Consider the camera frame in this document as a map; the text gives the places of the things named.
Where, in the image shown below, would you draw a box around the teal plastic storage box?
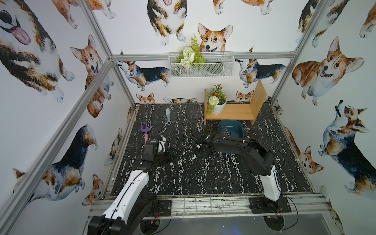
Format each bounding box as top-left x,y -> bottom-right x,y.
218,120 -> 244,139

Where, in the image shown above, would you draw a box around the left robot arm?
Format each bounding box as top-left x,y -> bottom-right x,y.
87,137 -> 179,235

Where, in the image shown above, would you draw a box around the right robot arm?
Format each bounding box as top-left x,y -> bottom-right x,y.
191,131 -> 283,210

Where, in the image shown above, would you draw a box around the purple pink garden rake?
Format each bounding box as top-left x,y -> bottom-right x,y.
141,121 -> 152,144

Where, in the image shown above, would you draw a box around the teal cleaning brush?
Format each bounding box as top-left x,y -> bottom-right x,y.
165,108 -> 171,125

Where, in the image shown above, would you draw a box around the potted flower white pot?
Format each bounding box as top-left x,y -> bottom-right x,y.
206,84 -> 227,115

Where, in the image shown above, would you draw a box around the wooden desk shelf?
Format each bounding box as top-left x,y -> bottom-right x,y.
204,81 -> 267,125

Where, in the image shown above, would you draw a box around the green fern white flowers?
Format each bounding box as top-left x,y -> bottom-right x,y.
176,34 -> 206,69

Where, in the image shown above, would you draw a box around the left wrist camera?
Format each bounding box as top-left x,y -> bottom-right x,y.
156,136 -> 166,153

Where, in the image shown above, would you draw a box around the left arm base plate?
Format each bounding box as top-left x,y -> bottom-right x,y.
129,198 -> 172,218

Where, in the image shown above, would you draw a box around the white wire wall basket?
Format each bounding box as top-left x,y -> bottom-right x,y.
168,52 -> 235,78

